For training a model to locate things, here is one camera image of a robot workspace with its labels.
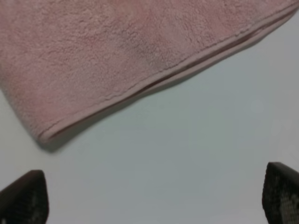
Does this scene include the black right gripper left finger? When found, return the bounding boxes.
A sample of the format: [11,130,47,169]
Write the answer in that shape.
[0,170,49,224]

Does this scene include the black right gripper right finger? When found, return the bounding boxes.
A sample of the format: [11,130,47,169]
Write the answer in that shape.
[262,162,299,224]

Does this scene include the pink terry towel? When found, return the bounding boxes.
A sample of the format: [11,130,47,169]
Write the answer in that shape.
[0,0,299,143]

